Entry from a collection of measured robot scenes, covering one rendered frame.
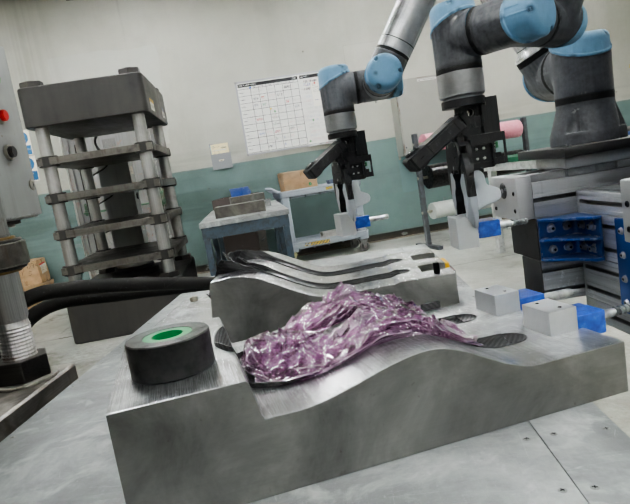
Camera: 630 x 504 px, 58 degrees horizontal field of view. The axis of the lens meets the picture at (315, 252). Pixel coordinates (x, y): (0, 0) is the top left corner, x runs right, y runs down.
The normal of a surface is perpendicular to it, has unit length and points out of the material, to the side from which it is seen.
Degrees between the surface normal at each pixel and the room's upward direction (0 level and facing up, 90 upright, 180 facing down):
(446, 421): 90
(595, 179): 90
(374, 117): 90
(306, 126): 90
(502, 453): 0
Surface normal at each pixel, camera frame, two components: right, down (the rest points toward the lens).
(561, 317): 0.25, 0.10
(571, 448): -0.16, -0.98
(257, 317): -0.04, 0.15
